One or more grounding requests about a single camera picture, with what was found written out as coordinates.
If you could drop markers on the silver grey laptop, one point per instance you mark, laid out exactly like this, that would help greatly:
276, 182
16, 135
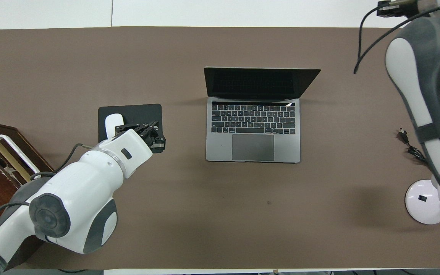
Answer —
254, 130

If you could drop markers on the brown table mat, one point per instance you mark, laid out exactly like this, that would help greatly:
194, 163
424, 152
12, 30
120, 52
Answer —
220, 214

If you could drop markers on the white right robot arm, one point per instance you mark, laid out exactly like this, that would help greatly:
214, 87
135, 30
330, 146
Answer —
414, 76

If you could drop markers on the white computer mouse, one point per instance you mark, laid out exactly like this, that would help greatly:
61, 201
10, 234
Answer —
113, 122

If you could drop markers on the white desk lamp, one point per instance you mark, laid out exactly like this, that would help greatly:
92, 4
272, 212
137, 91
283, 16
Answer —
424, 202

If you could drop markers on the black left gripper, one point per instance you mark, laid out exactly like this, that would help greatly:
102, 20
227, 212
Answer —
147, 135

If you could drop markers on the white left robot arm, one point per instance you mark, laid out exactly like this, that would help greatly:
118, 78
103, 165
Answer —
78, 191

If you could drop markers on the black mouse pad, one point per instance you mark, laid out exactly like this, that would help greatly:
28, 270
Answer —
139, 112

